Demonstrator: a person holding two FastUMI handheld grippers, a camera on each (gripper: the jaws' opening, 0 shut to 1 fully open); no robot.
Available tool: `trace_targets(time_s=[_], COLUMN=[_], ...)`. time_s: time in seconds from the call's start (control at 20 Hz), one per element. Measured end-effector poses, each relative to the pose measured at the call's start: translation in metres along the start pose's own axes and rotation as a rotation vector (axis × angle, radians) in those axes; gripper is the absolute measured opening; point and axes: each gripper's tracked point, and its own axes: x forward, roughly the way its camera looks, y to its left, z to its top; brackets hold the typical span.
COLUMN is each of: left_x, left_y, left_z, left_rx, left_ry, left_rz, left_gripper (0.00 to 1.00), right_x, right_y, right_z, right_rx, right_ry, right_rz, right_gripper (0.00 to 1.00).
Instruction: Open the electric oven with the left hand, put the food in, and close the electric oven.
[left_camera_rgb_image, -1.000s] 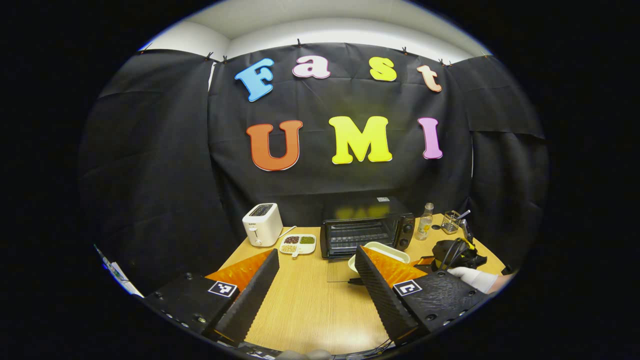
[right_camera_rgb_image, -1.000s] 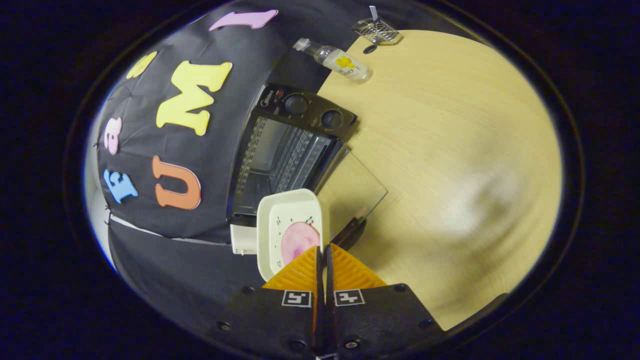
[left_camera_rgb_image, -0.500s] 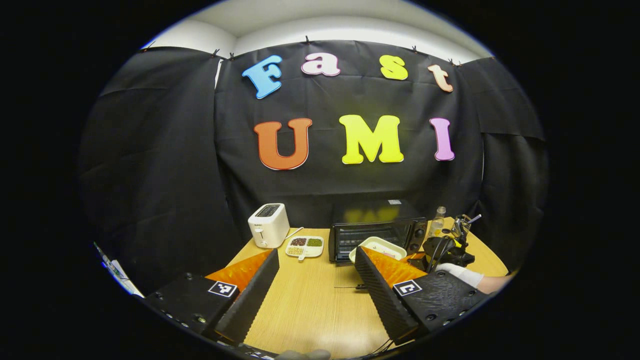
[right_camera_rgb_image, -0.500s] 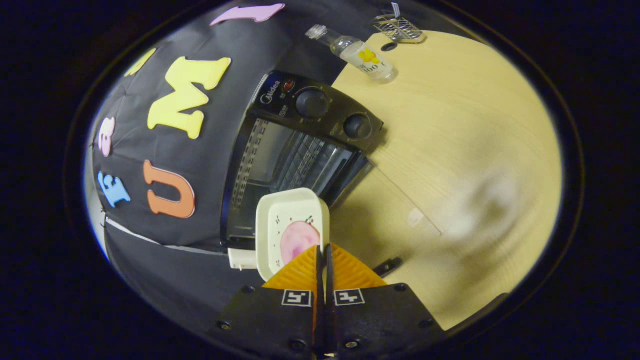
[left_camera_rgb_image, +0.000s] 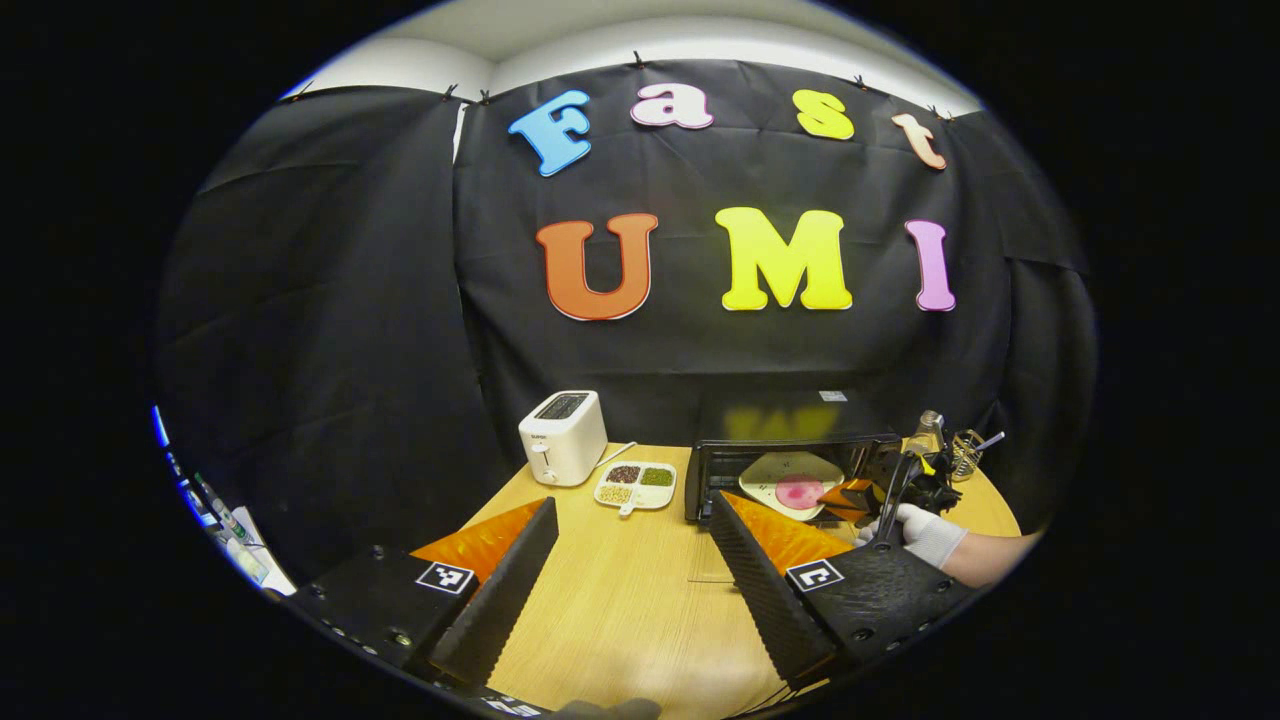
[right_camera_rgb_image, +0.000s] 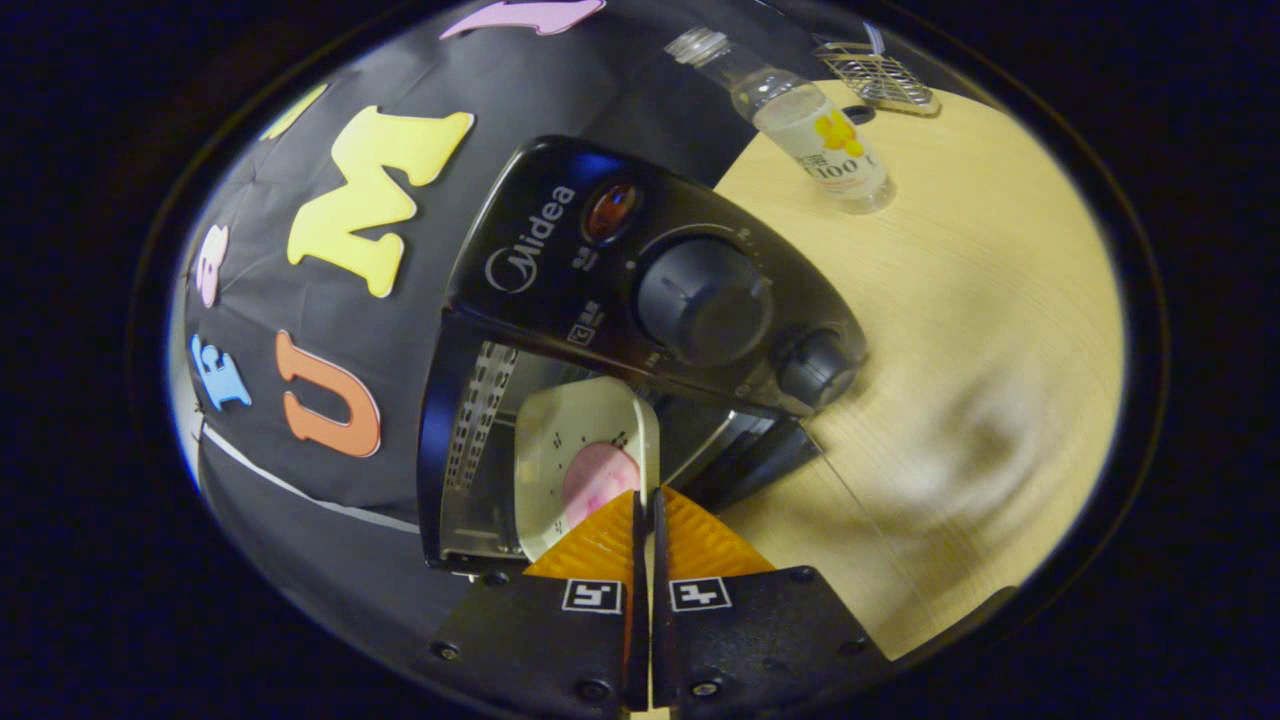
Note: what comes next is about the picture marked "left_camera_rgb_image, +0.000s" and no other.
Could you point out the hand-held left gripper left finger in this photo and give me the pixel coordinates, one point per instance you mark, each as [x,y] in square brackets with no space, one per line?
[500,590]

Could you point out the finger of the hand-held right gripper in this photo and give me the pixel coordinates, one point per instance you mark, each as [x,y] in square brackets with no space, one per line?
[845,492]
[848,514]

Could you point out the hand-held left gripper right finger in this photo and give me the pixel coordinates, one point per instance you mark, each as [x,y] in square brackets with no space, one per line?
[765,590]

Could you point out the pink ham slice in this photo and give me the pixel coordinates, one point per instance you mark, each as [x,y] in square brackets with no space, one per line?
[798,492]

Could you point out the white square plate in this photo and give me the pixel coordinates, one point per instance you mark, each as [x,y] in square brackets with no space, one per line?
[770,470]

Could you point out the black electric oven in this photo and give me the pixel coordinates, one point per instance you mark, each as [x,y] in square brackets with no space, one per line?
[780,415]

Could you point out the clear glass bottle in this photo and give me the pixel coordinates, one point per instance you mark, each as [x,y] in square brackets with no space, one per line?
[926,435]

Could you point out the striped straw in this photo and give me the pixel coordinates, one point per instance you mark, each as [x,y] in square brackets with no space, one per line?
[990,441]

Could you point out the white toaster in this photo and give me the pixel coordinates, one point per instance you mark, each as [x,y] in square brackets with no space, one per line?
[562,440]

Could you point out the white divided bean dish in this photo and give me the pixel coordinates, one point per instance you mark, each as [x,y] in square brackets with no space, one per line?
[640,485]

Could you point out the white clutter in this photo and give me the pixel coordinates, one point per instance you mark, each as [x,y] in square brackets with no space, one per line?
[255,550]

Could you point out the black backdrop cloth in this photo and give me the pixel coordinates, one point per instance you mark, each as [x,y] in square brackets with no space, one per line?
[350,300]

